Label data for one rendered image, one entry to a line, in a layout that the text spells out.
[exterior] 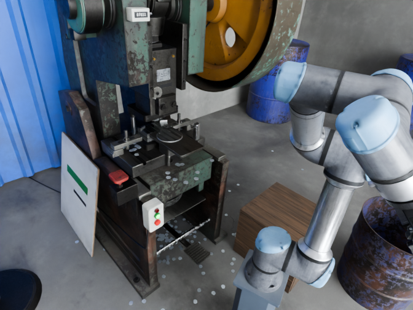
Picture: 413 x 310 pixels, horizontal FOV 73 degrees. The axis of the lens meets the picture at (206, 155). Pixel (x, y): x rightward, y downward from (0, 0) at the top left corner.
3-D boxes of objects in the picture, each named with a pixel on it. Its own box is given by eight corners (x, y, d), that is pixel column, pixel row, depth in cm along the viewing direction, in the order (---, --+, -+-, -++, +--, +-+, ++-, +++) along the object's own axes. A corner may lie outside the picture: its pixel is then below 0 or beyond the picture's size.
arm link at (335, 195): (286, 258, 109) (332, 124, 88) (326, 277, 103) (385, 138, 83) (278, 278, 99) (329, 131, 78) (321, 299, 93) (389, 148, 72)
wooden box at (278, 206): (319, 254, 178) (337, 214, 159) (288, 294, 154) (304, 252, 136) (267, 219, 201) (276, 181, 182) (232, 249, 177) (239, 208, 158)
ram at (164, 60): (182, 111, 134) (184, 46, 118) (156, 119, 125) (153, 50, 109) (160, 99, 144) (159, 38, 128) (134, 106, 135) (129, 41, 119)
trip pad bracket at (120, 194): (141, 215, 126) (137, 181, 115) (121, 226, 120) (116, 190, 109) (133, 208, 129) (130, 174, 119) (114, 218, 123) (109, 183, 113)
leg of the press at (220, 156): (227, 236, 186) (247, 110, 137) (215, 245, 179) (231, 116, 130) (148, 171, 240) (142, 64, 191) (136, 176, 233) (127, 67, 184)
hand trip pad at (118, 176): (131, 191, 114) (129, 176, 110) (117, 197, 110) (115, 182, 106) (122, 182, 118) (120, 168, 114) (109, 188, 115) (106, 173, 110)
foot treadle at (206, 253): (210, 259, 157) (211, 253, 154) (196, 270, 151) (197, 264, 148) (150, 203, 191) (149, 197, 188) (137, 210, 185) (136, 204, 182)
